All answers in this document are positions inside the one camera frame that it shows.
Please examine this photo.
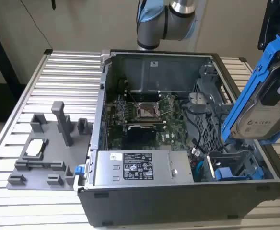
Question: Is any black open PC case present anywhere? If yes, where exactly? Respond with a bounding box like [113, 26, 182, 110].
[77, 49, 280, 228]

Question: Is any grey perforated drive cage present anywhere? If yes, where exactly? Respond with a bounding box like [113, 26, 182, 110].
[185, 78, 228, 155]

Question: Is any CPU socket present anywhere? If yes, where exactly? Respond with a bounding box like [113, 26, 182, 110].
[134, 101, 160, 119]

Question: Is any black wire with labelled plug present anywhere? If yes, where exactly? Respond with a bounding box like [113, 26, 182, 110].
[180, 100, 204, 158]

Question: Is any silver power supply unit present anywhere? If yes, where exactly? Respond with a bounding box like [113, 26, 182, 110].
[93, 150, 195, 186]

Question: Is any blue empty disk carrier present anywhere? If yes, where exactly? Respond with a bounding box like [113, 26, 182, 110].
[213, 165, 263, 182]

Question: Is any black furniture frame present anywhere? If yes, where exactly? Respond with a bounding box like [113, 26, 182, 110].
[0, 13, 27, 123]

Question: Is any black RAM slot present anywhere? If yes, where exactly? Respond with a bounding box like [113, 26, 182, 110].
[125, 92, 163, 102]

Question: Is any black disk wire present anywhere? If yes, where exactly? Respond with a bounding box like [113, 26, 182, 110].
[215, 111, 228, 154]

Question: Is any black graphics card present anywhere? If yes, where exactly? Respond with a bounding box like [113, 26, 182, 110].
[124, 123, 159, 150]

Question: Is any thin black hanging cable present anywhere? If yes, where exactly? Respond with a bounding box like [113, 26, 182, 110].
[19, 0, 54, 50]

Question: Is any blue case latch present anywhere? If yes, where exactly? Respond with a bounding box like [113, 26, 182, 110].
[74, 165, 86, 178]

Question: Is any green motherboard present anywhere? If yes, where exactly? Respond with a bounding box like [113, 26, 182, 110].
[105, 93, 191, 152]

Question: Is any grey parts rack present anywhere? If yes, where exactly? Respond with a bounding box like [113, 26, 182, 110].
[7, 100, 94, 192]

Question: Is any silver metal bracket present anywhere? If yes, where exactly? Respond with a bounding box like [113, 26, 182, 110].
[188, 92, 214, 106]

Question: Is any blue data cable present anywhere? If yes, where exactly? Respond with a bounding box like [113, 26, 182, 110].
[192, 160, 205, 183]

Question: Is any hard disk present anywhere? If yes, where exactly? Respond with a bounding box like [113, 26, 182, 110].
[221, 34, 280, 147]

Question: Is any silver CPU chip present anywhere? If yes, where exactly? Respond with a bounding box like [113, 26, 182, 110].
[25, 139, 46, 156]

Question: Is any thin metal locking lever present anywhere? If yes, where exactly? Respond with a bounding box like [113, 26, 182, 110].
[127, 89, 141, 106]

